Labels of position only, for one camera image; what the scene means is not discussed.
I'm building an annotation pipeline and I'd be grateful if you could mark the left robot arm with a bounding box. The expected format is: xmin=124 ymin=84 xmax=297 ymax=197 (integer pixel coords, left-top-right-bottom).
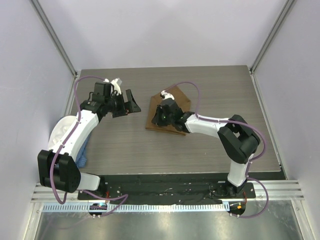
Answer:
xmin=37 ymin=78 xmax=141 ymax=200

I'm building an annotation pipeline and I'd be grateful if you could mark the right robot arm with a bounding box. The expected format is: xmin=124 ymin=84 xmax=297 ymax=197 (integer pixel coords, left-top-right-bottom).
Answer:
xmin=151 ymin=98 xmax=261 ymax=198

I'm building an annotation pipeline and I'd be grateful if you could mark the slotted cable duct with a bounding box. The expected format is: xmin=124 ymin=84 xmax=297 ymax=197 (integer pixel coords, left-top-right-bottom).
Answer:
xmin=42 ymin=202 xmax=230 ymax=213

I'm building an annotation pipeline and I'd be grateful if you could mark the aluminium frame post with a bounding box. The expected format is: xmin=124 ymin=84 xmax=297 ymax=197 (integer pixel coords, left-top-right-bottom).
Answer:
xmin=249 ymin=0 xmax=297 ymax=74
xmin=29 ymin=0 xmax=77 ymax=78

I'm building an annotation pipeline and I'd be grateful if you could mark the aluminium front rail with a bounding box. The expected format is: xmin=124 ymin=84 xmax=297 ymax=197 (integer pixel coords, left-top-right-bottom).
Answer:
xmin=31 ymin=179 xmax=306 ymax=203

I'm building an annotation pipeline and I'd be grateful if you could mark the brown cloth napkin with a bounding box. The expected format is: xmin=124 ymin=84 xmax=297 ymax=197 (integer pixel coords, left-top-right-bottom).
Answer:
xmin=145 ymin=86 xmax=192 ymax=136

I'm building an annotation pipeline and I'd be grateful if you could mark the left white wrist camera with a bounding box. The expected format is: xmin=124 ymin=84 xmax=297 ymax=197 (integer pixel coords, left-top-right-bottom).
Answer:
xmin=103 ymin=78 xmax=122 ymax=96

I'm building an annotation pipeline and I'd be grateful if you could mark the left aluminium frame post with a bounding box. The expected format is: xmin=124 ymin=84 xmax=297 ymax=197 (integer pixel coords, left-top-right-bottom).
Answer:
xmin=29 ymin=0 xmax=77 ymax=78

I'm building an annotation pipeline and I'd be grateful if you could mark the right aluminium frame post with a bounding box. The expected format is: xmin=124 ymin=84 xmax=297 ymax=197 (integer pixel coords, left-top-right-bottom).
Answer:
xmin=249 ymin=0 xmax=297 ymax=74

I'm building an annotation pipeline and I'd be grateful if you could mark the white cloth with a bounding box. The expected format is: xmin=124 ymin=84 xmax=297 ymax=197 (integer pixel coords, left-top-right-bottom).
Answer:
xmin=47 ymin=115 xmax=80 ymax=155

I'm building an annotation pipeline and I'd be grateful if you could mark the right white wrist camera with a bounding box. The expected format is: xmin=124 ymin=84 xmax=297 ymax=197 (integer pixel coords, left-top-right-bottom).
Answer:
xmin=160 ymin=90 xmax=175 ymax=101

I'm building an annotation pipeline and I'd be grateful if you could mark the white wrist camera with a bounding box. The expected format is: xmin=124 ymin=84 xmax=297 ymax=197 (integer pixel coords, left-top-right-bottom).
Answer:
xmin=160 ymin=90 xmax=175 ymax=101
xmin=103 ymin=78 xmax=122 ymax=96

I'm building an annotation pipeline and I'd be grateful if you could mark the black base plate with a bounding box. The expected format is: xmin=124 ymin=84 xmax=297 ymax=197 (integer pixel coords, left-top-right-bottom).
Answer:
xmin=77 ymin=173 xmax=257 ymax=205

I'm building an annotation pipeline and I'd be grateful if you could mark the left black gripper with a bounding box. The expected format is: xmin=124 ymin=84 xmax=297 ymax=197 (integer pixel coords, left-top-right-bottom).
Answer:
xmin=104 ymin=89 xmax=140 ymax=118

